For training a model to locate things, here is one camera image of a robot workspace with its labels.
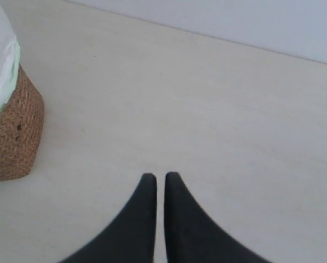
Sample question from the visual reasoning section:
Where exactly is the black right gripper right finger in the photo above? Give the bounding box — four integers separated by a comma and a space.
164, 172, 267, 263

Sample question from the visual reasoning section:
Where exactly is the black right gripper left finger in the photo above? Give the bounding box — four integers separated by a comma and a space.
63, 173, 157, 263

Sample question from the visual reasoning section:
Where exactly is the woven wicker waste basket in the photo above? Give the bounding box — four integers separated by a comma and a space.
0, 66, 44, 181

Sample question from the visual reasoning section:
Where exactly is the white plastic bin liner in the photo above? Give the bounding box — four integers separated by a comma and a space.
0, 4, 20, 112

